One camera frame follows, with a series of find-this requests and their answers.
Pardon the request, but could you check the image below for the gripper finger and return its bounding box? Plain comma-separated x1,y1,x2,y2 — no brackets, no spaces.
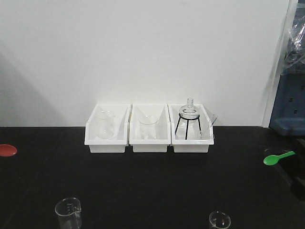
290,177,305,202
293,138,305,165

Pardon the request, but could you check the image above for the green plastic spoon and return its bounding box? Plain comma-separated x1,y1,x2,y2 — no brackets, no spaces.
263,151,295,166

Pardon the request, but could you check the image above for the red plastic spoon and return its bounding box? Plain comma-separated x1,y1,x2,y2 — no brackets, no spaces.
0,144,17,157

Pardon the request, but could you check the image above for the blue cabinet at right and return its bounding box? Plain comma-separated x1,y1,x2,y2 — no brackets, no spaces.
269,0,305,137

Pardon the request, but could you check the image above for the clear plastic bag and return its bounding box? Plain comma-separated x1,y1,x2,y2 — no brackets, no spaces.
284,16,305,69

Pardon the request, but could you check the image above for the front right glass beaker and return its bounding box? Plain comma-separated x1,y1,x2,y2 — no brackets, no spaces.
209,210,232,229

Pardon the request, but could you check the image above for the glass funnel in right bin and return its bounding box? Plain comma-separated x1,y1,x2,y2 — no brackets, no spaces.
200,114,218,140

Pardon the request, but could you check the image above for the right white storage bin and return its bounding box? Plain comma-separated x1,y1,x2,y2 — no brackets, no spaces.
168,104,214,153

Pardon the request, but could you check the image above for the white storage bin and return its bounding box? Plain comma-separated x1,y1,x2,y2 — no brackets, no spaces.
168,104,214,153
129,104,171,153
84,104,131,153

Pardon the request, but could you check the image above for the glass alcohol lamp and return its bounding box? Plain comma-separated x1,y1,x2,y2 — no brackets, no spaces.
179,98,200,119

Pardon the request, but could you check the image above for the middle white storage bin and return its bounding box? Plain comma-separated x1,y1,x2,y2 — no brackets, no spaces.
129,104,171,153

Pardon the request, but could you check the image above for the glass beaker in middle bin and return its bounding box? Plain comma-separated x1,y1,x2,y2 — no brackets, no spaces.
139,115,158,140

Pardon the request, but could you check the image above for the glass beaker in bin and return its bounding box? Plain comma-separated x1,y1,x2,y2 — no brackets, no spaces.
96,110,114,139
139,115,158,140

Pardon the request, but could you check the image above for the left white storage bin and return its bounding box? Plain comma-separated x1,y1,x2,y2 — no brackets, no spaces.
84,104,131,153

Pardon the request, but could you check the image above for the glass beaker in left bin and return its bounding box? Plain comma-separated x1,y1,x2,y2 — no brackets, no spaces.
96,110,114,139

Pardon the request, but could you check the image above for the front left glass beaker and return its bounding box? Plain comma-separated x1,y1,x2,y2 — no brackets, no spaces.
55,197,82,229

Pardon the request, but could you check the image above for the black wire tripod stand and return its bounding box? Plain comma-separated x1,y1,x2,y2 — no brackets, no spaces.
174,114,202,140

